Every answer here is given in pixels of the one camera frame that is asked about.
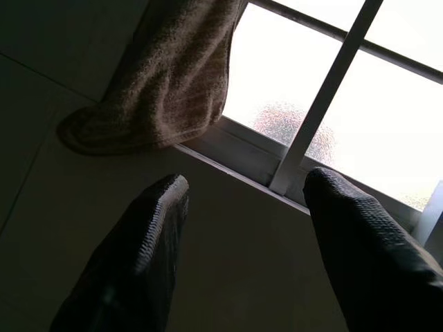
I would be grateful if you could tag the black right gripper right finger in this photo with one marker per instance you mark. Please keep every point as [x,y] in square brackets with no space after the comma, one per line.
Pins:
[373,263]

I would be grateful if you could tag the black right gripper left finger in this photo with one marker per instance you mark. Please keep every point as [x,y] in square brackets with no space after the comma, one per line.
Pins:
[138,259]

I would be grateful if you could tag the white window security bar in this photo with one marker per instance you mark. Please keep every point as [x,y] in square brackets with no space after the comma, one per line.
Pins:
[328,79]

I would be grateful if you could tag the brown striped towel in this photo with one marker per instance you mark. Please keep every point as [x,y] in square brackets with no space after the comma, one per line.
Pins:
[180,69]

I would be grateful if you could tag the white window frame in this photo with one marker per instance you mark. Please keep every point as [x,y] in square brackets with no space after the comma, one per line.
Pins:
[242,136]

